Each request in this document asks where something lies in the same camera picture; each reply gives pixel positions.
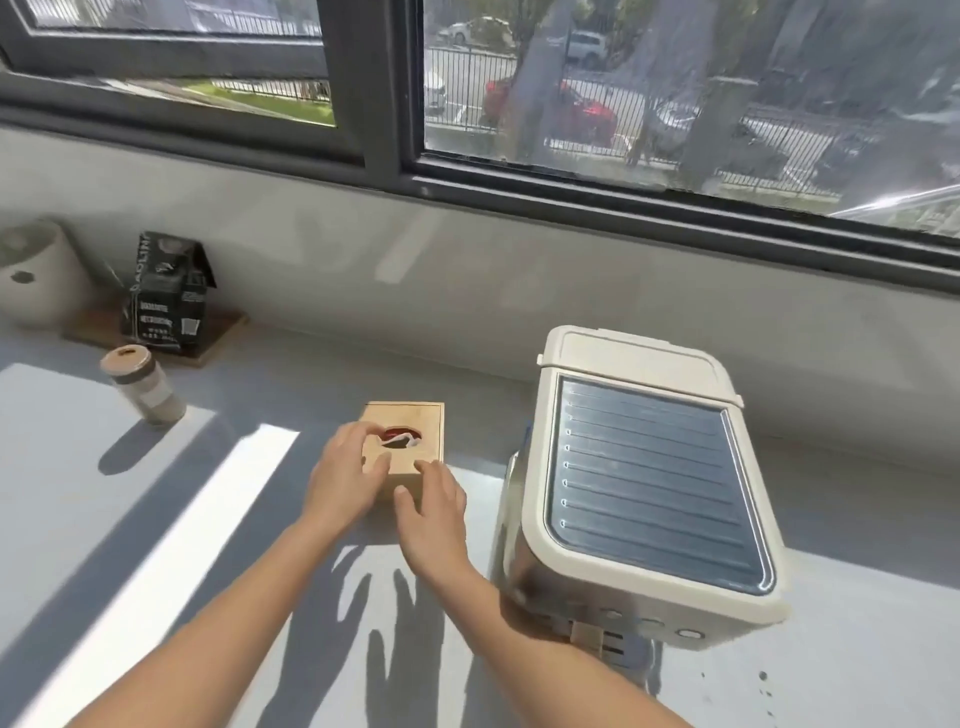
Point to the person's left forearm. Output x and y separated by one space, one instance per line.
210 645

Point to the glass jar with wooden lid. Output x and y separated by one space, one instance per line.
142 390

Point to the white countertop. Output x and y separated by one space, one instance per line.
112 525

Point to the grey tree trunk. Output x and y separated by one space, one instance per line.
532 82

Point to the white car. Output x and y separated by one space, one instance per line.
585 46

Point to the person's left hand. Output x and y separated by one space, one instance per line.
337 487

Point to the person's right hand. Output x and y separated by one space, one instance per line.
439 532

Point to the dark window frame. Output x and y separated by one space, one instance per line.
375 75

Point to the person's right forearm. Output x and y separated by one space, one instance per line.
540 652

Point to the black milk carton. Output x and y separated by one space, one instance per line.
165 300

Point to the wooden tissue box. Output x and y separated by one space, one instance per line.
420 420

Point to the red car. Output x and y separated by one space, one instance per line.
585 112

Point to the wooden tray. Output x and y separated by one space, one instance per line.
221 326

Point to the cream steel coffee machine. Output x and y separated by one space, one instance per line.
660 465

